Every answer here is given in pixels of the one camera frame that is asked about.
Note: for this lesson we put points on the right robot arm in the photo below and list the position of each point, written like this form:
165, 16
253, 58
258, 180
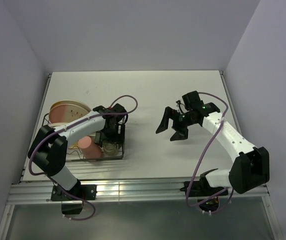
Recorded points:
250, 164

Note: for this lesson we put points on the small speckled ceramic cup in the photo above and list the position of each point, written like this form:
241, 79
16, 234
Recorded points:
110, 149

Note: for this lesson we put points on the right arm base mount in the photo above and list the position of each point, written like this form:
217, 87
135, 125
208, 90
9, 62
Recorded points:
202, 189

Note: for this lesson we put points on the yellow cream leaf plate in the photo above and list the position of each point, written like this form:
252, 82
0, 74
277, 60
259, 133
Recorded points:
71, 102

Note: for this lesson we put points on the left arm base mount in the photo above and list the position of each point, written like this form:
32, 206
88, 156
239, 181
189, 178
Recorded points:
85, 192

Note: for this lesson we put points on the black wire dish rack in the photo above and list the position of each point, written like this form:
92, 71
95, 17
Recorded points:
57, 140

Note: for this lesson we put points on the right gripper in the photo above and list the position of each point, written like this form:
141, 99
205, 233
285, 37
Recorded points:
181, 133

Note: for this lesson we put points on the pink cream plate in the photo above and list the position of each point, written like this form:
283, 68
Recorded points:
66, 113

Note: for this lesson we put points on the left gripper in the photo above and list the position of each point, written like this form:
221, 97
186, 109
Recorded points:
118, 138

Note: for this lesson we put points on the plain yellow bear plate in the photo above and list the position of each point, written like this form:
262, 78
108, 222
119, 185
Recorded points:
73, 149

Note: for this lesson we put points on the aluminium table edge rail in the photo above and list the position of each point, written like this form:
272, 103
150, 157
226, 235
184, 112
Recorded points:
134, 190

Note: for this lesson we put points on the pink plastic cup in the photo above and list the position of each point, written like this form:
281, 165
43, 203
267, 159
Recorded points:
89, 149

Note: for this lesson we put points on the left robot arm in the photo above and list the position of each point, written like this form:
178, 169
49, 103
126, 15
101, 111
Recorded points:
56, 169

